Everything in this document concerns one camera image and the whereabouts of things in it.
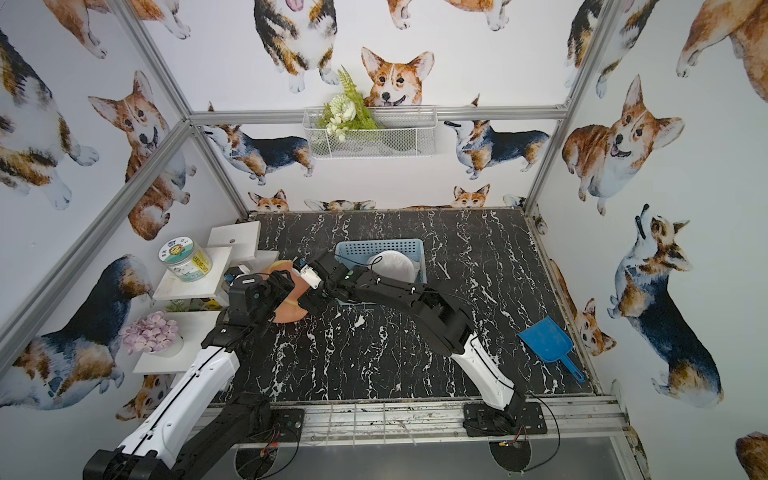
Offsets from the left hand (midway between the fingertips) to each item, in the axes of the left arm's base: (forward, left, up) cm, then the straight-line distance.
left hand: (281, 271), depth 82 cm
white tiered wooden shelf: (-15, +21, -5) cm, 26 cm away
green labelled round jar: (-4, +18, +12) cm, 22 cm away
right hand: (+3, -8, -9) cm, 12 cm away
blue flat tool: (-15, -76, -18) cm, 80 cm away
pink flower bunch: (-20, +21, +8) cm, 30 cm away
